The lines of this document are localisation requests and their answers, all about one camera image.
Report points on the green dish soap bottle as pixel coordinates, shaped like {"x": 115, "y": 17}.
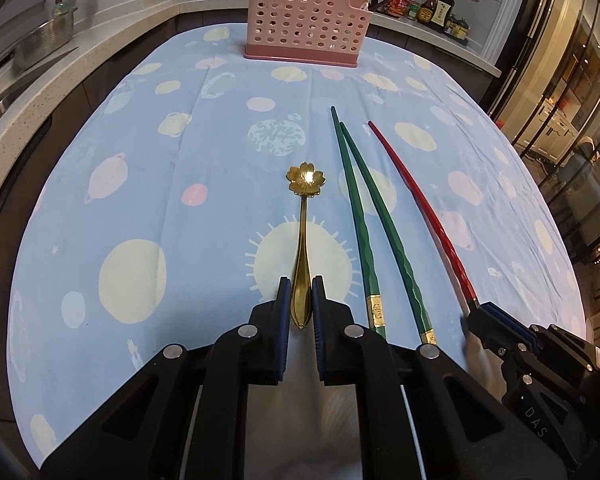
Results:
{"x": 60, "y": 8}

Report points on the pink perforated utensil holder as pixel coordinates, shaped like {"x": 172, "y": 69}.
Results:
{"x": 326, "y": 32}

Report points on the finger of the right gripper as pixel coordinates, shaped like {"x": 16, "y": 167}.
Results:
{"x": 495, "y": 317}

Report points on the red snack package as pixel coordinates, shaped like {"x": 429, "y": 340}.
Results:
{"x": 397, "y": 8}

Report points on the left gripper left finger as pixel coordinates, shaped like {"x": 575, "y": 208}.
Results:
{"x": 256, "y": 351}

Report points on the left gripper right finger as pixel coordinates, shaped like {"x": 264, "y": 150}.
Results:
{"x": 345, "y": 351}

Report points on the blue planet-pattern tablecloth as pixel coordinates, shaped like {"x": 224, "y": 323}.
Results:
{"x": 178, "y": 206}

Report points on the gold flower spoon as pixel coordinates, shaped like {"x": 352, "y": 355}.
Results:
{"x": 302, "y": 239}

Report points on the steel pot on counter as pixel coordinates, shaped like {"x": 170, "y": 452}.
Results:
{"x": 44, "y": 40}

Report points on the green chopstick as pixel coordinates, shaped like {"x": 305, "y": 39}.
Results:
{"x": 414, "y": 295}
{"x": 375, "y": 311}

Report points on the dark soy sauce bottle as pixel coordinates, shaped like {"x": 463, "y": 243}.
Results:
{"x": 440, "y": 14}

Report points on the small green jar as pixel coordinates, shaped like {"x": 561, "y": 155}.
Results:
{"x": 457, "y": 29}

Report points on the brown sauce bottle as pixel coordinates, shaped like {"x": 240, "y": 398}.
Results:
{"x": 426, "y": 11}

